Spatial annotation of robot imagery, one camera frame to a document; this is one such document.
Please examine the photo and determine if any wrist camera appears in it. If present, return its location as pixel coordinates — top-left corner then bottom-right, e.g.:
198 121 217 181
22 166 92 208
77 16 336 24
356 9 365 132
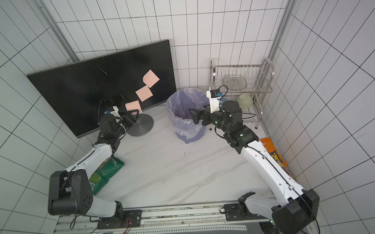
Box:
206 88 223 113
103 106 121 120

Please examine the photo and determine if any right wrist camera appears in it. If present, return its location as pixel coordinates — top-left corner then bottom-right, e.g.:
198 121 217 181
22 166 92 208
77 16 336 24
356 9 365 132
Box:
206 88 223 113

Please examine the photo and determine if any purple trash bin with liner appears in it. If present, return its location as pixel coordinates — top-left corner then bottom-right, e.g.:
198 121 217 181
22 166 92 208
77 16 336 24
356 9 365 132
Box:
164 88 209 144

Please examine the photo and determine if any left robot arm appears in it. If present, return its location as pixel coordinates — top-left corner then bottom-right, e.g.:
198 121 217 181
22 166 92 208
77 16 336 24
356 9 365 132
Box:
48 109 140 229

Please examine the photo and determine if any pink note bottom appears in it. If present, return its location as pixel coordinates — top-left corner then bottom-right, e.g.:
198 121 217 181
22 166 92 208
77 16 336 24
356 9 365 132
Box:
125 100 142 113

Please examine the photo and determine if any aluminium mounting rail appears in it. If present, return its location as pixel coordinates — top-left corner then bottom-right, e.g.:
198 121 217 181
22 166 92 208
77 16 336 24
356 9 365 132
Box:
54 201 284 234

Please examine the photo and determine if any black flat monitor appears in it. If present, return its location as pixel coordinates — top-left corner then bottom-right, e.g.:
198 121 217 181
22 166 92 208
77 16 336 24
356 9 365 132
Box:
27 40 176 137

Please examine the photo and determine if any orange candy bag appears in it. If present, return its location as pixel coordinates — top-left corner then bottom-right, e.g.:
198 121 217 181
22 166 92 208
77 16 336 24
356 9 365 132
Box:
260 138 288 169

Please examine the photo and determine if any round grey monitor base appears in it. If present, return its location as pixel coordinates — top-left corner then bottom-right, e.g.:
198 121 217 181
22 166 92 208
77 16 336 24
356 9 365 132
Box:
127 113 154 137

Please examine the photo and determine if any pink note middle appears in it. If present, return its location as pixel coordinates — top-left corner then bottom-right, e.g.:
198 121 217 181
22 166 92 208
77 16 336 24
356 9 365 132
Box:
136 85 153 102

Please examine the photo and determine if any blue bowl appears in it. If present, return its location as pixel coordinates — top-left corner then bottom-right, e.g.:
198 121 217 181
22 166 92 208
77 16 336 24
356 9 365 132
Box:
220 97 227 104

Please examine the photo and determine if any steel dish rack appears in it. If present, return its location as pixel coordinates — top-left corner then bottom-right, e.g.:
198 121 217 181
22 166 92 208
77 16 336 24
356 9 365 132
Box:
208 57 275 129

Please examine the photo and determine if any clear glass plate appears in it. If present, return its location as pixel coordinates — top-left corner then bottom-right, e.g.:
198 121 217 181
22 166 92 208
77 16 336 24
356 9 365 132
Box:
222 75 247 91

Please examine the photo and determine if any pink note top right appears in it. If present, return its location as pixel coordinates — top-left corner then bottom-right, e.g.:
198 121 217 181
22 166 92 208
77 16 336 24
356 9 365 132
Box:
142 70 160 88

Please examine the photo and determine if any pink note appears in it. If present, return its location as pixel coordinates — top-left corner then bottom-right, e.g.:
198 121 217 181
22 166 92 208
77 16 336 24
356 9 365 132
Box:
136 85 153 102
125 100 142 113
142 70 160 88

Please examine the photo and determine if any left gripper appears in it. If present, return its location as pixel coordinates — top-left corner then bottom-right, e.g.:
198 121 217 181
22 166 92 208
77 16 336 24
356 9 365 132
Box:
112 110 141 137

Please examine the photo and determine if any green snack bag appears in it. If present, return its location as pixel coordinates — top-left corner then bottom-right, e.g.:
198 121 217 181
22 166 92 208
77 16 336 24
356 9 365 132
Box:
89 156 125 195

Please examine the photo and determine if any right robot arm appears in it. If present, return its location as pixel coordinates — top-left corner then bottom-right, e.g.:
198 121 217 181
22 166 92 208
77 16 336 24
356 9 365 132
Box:
188 100 320 234

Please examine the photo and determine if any green bowl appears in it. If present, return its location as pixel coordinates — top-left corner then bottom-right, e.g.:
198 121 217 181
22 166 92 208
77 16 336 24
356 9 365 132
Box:
236 94 253 109

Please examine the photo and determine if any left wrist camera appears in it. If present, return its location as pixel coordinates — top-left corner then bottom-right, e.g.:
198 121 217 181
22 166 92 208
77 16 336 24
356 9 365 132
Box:
103 106 121 120

